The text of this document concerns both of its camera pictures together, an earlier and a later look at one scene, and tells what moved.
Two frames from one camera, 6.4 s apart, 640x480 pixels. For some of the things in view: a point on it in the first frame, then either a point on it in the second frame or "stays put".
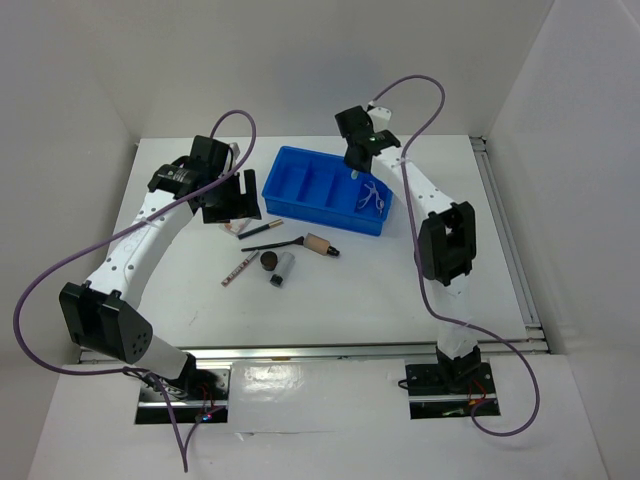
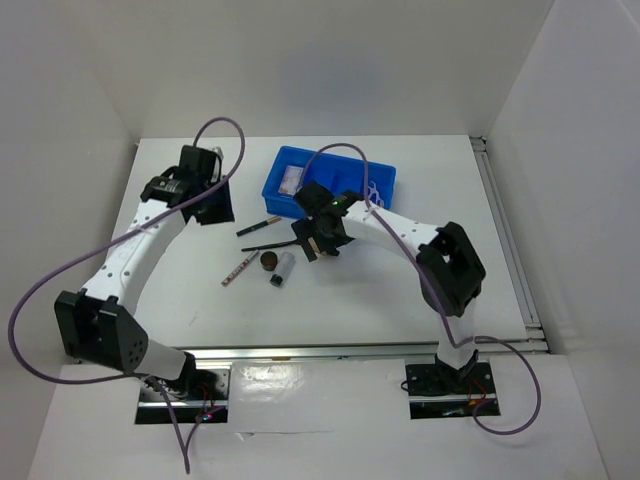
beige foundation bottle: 319,245 stays put
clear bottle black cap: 284,265 stays put
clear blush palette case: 235,225 to 292,180
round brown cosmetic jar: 268,260 stays put
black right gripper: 350,165 to 302,229
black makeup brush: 299,241 stays put
